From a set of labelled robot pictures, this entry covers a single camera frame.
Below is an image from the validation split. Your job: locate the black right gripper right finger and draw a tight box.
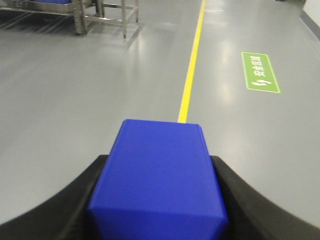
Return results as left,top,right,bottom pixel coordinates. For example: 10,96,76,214
211,155,320,240

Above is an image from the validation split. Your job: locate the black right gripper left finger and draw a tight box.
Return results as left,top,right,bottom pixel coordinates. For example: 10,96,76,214
0,155,108,240

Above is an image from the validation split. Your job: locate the blue plastic block part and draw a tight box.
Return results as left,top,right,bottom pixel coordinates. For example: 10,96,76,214
87,119,229,240

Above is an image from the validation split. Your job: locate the steel roller shelf rack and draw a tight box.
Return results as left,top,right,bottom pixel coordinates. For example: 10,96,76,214
0,0,139,39

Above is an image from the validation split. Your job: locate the green floor safety sign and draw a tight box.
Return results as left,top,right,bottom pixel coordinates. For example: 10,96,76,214
241,52,281,94

